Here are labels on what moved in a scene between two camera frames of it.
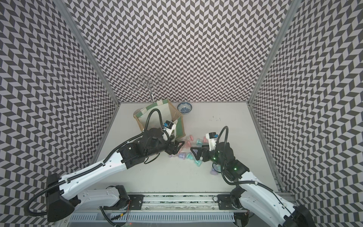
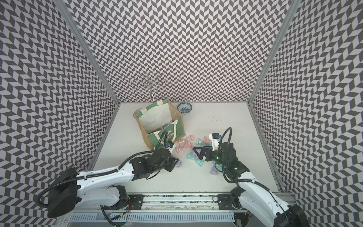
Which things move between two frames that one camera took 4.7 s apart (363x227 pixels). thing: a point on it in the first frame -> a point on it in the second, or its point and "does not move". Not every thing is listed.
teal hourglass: (198, 162) does not move
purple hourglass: (181, 155) -> (178, 163)
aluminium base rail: (226, 202) does not move
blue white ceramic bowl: (184, 108) does not move
